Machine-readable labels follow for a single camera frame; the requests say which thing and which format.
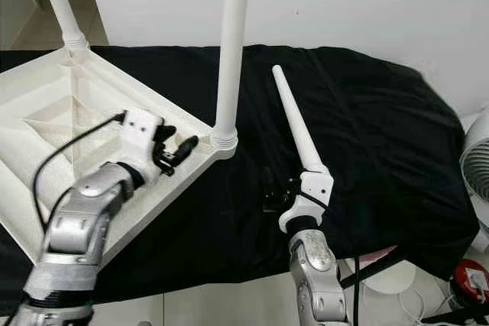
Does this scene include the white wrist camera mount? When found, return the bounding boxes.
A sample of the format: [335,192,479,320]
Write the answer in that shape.
[279,169,335,234]
[118,108,163,166]

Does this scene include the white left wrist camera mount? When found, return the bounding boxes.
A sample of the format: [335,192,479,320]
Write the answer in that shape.
[118,108,163,166]

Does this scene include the black table cloth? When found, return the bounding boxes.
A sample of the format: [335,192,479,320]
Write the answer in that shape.
[0,44,481,304]

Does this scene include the red round object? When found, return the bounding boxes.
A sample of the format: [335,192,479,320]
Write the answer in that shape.
[451,261,489,304]

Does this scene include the white plastic table top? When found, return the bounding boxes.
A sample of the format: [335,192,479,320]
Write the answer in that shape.
[0,42,238,270]

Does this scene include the black metal table leg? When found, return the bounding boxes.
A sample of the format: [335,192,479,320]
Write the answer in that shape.
[340,253,406,289]

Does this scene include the white round floor base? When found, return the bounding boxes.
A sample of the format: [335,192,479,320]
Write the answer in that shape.
[355,253,421,296]

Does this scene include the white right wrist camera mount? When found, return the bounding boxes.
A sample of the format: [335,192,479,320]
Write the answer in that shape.
[279,169,335,234]

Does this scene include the white fan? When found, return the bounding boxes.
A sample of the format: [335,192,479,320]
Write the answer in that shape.
[458,108,489,228]

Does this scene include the pink seat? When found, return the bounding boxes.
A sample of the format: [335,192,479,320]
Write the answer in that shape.
[355,244,398,262]

